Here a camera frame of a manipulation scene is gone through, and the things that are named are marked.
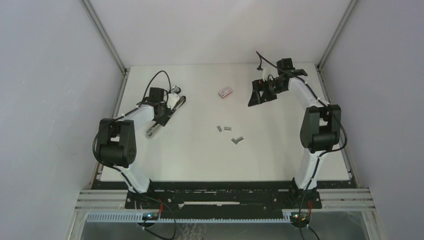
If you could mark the aluminium frame rail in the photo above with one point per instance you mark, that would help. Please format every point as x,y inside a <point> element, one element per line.
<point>108,206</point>

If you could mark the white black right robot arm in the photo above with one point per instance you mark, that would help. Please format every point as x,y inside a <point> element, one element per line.
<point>321,125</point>

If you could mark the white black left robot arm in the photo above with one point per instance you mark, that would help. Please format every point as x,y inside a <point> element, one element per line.
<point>114,145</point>

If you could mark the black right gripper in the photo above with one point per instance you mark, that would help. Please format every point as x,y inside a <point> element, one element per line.
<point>259,85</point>

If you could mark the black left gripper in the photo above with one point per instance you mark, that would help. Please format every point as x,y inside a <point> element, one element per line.
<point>163,121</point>

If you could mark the red white staple box sleeve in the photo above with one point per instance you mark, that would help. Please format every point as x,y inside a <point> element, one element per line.
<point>225,92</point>

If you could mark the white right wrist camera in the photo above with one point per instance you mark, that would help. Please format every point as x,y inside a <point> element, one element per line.
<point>265,74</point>

